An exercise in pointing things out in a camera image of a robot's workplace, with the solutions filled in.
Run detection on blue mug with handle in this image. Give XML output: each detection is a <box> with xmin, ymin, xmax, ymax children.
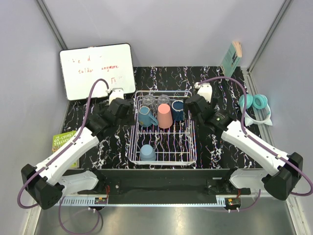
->
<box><xmin>138</xmin><ymin>106</ymin><xmax>158</xmax><ymax>127</ymax></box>

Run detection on clear glass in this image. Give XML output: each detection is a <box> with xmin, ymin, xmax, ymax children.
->
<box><xmin>142</xmin><ymin>94</ymin><xmax>157</xmax><ymax>114</ymax></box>
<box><xmin>157</xmin><ymin>94</ymin><xmax>171</xmax><ymax>106</ymax></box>

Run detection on pink plastic cup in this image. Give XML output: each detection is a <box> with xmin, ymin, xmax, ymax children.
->
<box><xmin>157</xmin><ymin>104</ymin><xmax>173</xmax><ymax>129</ymax></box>

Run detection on light blue plastic cup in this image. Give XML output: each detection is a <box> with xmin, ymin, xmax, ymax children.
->
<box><xmin>139</xmin><ymin>144</ymin><xmax>156</xmax><ymax>161</ymax></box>

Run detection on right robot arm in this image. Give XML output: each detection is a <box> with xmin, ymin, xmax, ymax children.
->
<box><xmin>185</xmin><ymin>94</ymin><xmax>303</xmax><ymax>201</ymax></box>

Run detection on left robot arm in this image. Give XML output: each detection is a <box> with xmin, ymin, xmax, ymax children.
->
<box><xmin>21</xmin><ymin>98</ymin><xmax>132</xmax><ymax>210</ymax></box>

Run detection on dark blue ribbed mug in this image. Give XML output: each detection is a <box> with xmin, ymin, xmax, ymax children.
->
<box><xmin>171</xmin><ymin>100</ymin><xmax>184</xmax><ymax>121</ymax></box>

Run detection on black marbled table mat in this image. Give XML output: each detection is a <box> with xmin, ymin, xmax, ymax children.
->
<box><xmin>70</xmin><ymin>67</ymin><xmax>260</xmax><ymax>169</ymax></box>

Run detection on white whiteboard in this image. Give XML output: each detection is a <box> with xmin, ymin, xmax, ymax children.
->
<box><xmin>60</xmin><ymin>43</ymin><xmax>136</xmax><ymax>101</ymax></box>

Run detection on teal cat-ear headphones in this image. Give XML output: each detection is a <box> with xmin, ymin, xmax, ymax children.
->
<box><xmin>244</xmin><ymin>94</ymin><xmax>272</xmax><ymax>127</ymax></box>

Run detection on teal paperback book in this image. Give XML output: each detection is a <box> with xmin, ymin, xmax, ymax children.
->
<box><xmin>221</xmin><ymin>41</ymin><xmax>243</xmax><ymax>77</ymax></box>

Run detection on green Treehouse book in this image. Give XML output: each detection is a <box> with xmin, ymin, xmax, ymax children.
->
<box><xmin>52</xmin><ymin>130</ymin><xmax>76</xmax><ymax>153</ymax></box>

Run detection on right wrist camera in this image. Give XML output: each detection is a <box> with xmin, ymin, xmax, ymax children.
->
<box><xmin>194</xmin><ymin>82</ymin><xmax>213</xmax><ymax>103</ymax></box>

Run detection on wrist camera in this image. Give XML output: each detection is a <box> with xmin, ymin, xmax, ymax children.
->
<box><xmin>109</xmin><ymin>88</ymin><xmax>124</xmax><ymax>105</ymax></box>
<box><xmin>194</xmin><ymin>82</ymin><xmax>213</xmax><ymax>103</ymax></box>

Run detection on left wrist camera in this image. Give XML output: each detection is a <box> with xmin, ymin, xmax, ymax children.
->
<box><xmin>109</xmin><ymin>88</ymin><xmax>124</xmax><ymax>105</ymax></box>

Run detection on white wire dish rack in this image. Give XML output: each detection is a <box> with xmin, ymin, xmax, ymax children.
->
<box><xmin>128</xmin><ymin>91</ymin><xmax>197</xmax><ymax>166</ymax></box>

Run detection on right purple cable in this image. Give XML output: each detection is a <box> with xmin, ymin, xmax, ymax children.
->
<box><xmin>199</xmin><ymin>76</ymin><xmax>313</xmax><ymax>196</ymax></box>

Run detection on purple cable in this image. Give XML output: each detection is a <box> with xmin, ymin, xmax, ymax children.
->
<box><xmin>17</xmin><ymin>78</ymin><xmax>110</xmax><ymax>209</ymax></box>
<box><xmin>199</xmin><ymin>76</ymin><xmax>313</xmax><ymax>196</ymax></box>

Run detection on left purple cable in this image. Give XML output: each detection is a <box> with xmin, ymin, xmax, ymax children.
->
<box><xmin>17</xmin><ymin>78</ymin><xmax>110</xmax><ymax>209</ymax></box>

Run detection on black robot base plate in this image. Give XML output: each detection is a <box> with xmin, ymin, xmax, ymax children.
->
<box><xmin>62</xmin><ymin>168</ymin><xmax>252</xmax><ymax>205</ymax></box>

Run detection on white cable duct strip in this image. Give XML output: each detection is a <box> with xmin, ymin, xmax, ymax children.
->
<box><xmin>61</xmin><ymin>196</ymin><xmax>108</xmax><ymax>207</ymax></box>

